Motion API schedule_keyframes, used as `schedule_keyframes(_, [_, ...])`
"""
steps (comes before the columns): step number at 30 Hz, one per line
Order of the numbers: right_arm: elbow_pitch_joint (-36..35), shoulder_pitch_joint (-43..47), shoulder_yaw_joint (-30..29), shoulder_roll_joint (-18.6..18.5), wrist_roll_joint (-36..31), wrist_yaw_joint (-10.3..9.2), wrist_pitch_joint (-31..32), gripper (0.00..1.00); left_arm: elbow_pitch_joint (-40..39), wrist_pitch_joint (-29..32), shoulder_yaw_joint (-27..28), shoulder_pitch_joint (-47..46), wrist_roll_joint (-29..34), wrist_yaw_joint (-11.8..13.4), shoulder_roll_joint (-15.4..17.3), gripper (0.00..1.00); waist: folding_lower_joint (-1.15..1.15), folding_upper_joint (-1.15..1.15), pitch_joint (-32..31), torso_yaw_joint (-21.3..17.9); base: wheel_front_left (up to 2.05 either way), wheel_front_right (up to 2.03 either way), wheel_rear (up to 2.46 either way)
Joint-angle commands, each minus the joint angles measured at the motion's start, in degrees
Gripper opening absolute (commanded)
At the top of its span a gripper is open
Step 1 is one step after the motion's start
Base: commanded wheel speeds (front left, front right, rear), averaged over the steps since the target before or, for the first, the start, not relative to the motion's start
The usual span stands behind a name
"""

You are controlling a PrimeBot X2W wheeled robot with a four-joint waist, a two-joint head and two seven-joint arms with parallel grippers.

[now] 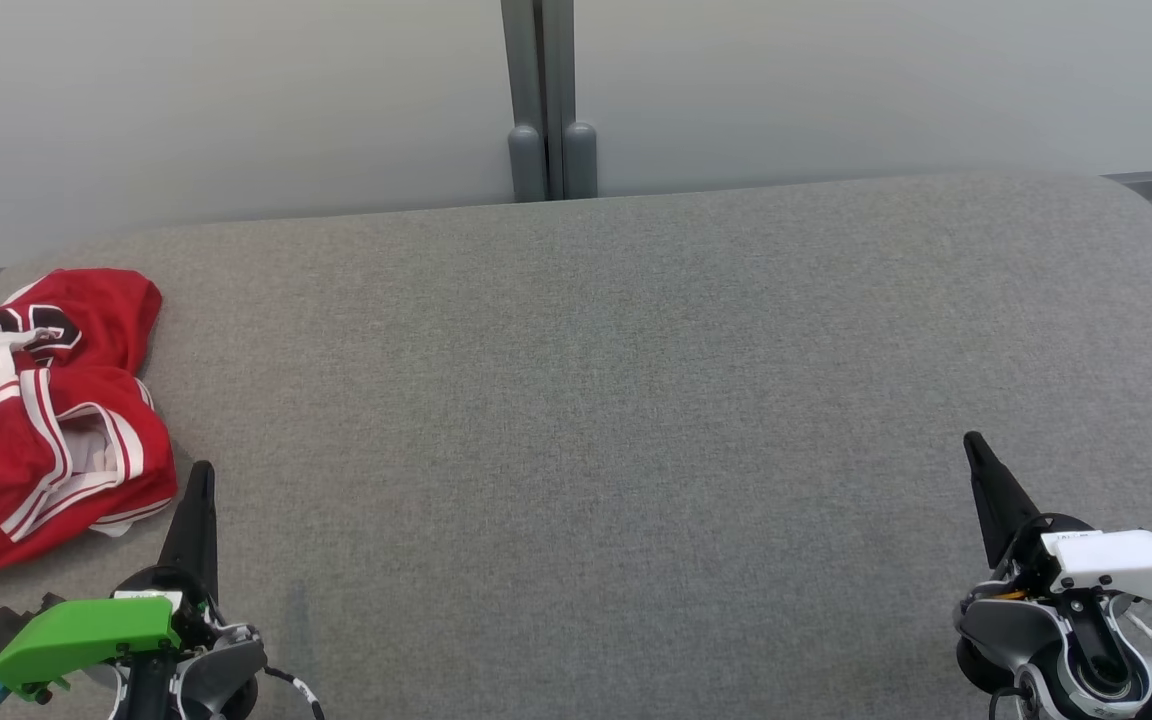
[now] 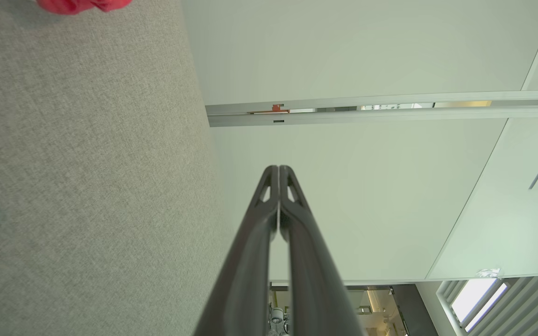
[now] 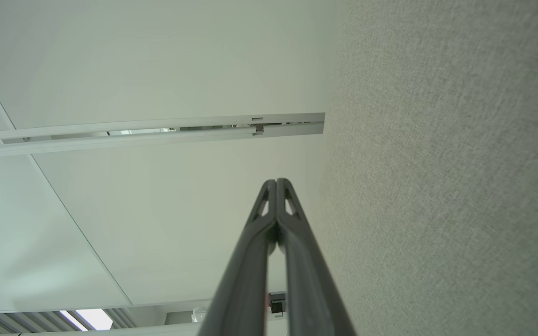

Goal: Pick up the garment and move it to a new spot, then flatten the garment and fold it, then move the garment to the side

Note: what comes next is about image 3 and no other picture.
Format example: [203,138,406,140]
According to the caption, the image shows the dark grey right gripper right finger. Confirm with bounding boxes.
[276,178,356,336]

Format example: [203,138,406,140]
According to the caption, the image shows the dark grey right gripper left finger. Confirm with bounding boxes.
[198,179,278,336]

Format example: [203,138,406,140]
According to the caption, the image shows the rectangular ceiling light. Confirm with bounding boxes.
[60,308,113,332]

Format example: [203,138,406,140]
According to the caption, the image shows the small black wall device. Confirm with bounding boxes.
[269,292,288,318]

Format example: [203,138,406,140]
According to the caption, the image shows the grey metal partition post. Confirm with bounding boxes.
[0,112,326,158]

